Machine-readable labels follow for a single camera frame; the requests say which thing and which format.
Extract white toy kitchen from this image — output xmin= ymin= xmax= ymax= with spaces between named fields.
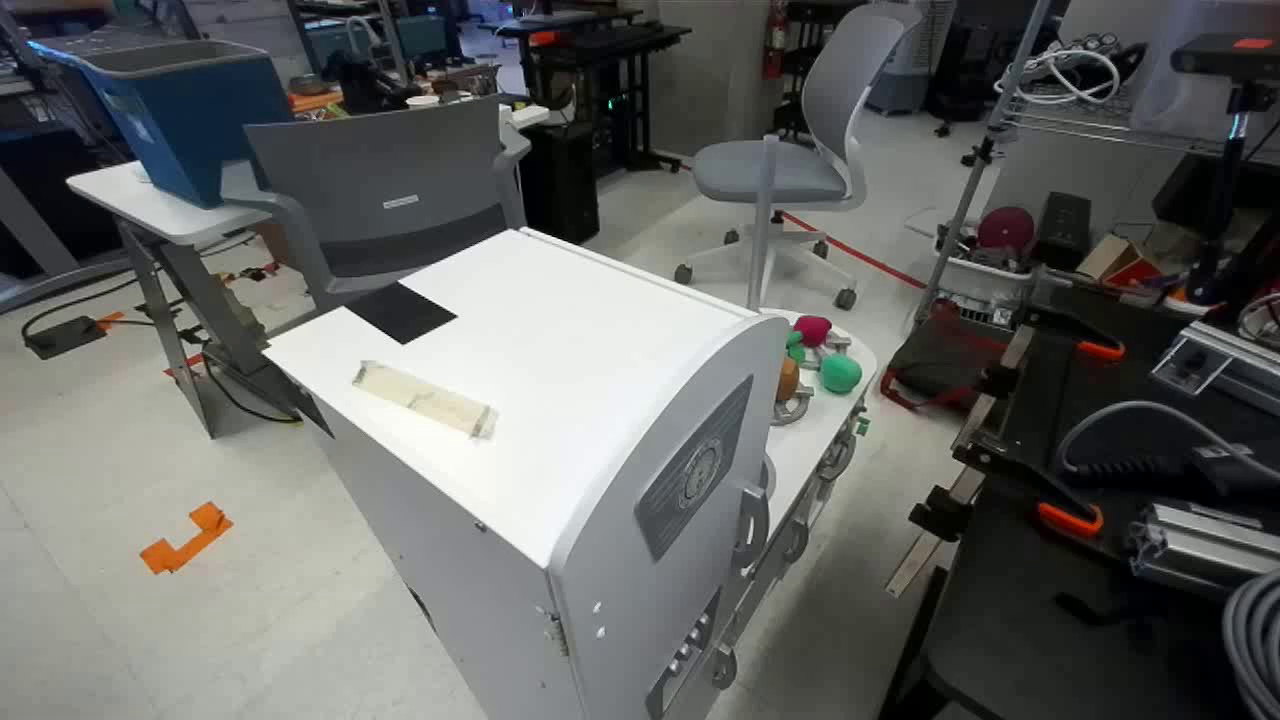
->
xmin=262 ymin=225 xmax=884 ymax=720

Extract grey kitchen support pole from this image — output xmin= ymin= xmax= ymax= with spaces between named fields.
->
xmin=743 ymin=172 xmax=783 ymax=315

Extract pink radish toy green leaves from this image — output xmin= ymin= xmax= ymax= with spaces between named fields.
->
xmin=782 ymin=312 xmax=858 ymax=368

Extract black cabinet box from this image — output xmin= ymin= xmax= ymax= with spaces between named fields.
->
xmin=518 ymin=118 xmax=604 ymax=248

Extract green toy ball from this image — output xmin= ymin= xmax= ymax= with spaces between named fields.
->
xmin=817 ymin=346 xmax=867 ymax=398

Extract grey toy stove knob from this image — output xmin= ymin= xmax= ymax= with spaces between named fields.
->
xmin=813 ymin=429 xmax=859 ymax=489
xmin=777 ymin=517 xmax=817 ymax=563

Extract light grey mesh office chair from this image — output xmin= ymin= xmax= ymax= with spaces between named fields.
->
xmin=673 ymin=0 xmax=934 ymax=312

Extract black square patch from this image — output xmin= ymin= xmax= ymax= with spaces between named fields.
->
xmin=340 ymin=280 xmax=460 ymax=346

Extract black floor bag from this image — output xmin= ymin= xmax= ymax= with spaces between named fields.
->
xmin=884 ymin=294 xmax=1019 ymax=413

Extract grey chair with armrests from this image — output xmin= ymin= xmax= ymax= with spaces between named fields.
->
xmin=220 ymin=92 xmax=538 ymax=312

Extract black background desk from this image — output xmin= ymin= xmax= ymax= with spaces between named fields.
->
xmin=497 ymin=6 xmax=694 ymax=176

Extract white basket of toys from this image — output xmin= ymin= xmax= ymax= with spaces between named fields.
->
xmin=934 ymin=194 xmax=1112 ymax=325

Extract thin metal stand pole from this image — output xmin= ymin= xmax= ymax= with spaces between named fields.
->
xmin=916 ymin=0 xmax=1056 ymax=325

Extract black perforated work table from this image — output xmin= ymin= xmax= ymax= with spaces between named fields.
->
xmin=876 ymin=283 xmax=1280 ymax=720

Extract grey flexible tube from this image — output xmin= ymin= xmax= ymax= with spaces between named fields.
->
xmin=1053 ymin=394 xmax=1280 ymax=472

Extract orange floor tape mark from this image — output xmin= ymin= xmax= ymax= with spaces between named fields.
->
xmin=135 ymin=498 xmax=236 ymax=581

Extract white side table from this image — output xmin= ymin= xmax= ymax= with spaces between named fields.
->
xmin=64 ymin=157 xmax=291 ymax=443

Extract black ribbed cylinder tool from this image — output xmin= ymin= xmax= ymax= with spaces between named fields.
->
xmin=1064 ymin=443 xmax=1280 ymax=497

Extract blue plastic bin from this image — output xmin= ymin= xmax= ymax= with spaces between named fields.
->
xmin=24 ymin=35 xmax=295 ymax=211

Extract black power adapter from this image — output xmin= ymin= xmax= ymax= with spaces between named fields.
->
xmin=21 ymin=312 xmax=112 ymax=361

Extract silver aluminium extrusion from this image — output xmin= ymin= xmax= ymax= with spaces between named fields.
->
xmin=1126 ymin=497 xmax=1280 ymax=591

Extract grey kitchen door handle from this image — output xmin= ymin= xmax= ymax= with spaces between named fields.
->
xmin=738 ymin=463 xmax=782 ymax=575

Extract black clamp orange handle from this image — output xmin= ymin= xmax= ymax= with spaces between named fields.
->
xmin=1024 ymin=273 xmax=1132 ymax=368
xmin=953 ymin=434 xmax=1112 ymax=543

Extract white cable bundle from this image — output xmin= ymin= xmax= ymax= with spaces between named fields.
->
xmin=991 ymin=35 xmax=1129 ymax=113

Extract grey corrugated hose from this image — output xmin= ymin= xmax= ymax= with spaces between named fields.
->
xmin=1217 ymin=570 xmax=1280 ymax=720

